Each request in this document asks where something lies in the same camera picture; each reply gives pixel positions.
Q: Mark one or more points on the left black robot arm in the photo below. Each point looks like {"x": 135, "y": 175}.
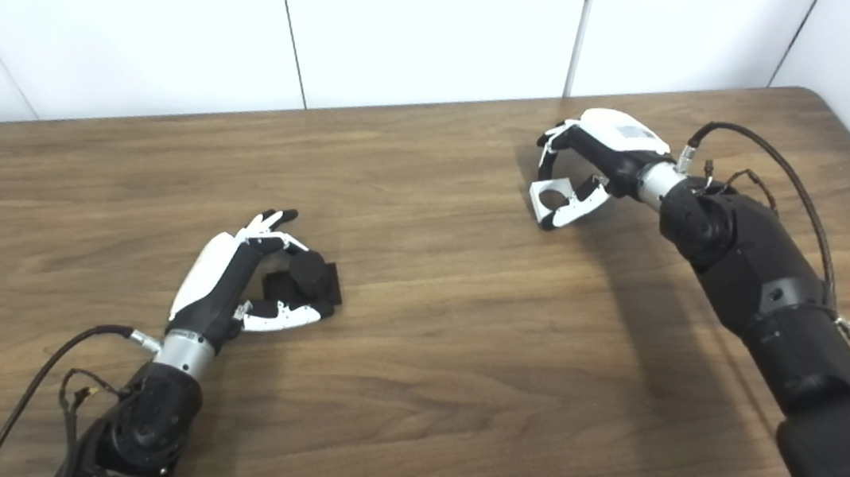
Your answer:
{"x": 149, "y": 415}

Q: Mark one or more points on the black peg with square base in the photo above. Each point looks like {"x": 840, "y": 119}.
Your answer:
{"x": 309, "y": 273}

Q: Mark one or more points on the white square piece with hole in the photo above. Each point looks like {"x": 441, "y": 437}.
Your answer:
{"x": 538, "y": 202}

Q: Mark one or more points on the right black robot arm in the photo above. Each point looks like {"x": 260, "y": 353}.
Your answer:
{"x": 785, "y": 311}

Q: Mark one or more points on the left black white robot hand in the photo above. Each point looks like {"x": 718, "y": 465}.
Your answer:
{"x": 207, "y": 286}

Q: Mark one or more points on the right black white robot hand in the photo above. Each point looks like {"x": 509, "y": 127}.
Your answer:
{"x": 616, "y": 140}

